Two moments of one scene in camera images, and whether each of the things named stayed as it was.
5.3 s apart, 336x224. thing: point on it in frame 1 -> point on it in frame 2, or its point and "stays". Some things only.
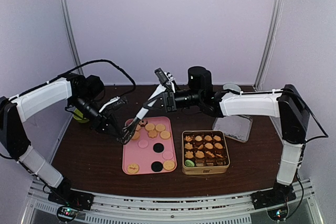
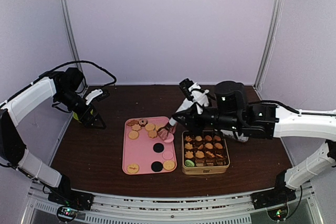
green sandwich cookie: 189,163 stays
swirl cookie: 199,154 stays
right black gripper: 165,102 -> 190,116
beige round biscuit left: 136,136 stays
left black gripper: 100,123 -> 87,121
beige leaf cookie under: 152,133 stays
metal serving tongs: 130,127 -> 167,133
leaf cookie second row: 188,146 stays
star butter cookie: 210,153 stays
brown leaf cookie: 188,138 stays
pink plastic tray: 151,149 stays
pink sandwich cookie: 143,144 -> 169,138
